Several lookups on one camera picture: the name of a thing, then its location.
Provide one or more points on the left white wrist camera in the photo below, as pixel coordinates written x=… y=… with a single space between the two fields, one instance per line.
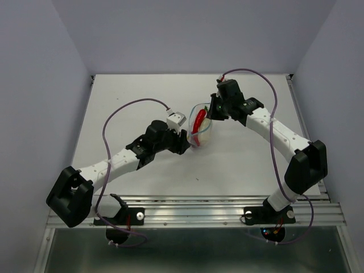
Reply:
x=175 y=121

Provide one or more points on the white radish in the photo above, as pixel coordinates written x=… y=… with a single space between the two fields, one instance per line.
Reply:
x=204 y=132

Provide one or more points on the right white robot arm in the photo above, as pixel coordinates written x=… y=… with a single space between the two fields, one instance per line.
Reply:
x=307 y=160

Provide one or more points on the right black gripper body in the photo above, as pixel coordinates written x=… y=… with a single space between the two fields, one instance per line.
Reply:
x=226 y=106

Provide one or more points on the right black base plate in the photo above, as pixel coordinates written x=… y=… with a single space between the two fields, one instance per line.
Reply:
x=260 y=215

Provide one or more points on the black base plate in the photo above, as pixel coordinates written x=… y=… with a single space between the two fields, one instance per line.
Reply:
x=260 y=215
x=131 y=216

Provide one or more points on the red chili pepper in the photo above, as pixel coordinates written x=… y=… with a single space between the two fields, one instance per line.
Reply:
x=197 y=123

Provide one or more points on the clear zip top bag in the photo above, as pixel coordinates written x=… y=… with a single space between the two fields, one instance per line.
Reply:
x=191 y=120

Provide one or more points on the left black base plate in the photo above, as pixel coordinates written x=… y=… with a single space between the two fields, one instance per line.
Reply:
x=131 y=216

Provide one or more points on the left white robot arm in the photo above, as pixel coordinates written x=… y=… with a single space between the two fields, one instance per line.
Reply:
x=72 y=196

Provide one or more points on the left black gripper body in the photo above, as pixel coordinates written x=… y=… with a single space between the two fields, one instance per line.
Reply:
x=158 y=147

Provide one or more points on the aluminium rail frame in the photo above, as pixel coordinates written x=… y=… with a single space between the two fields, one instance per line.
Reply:
x=199 y=199

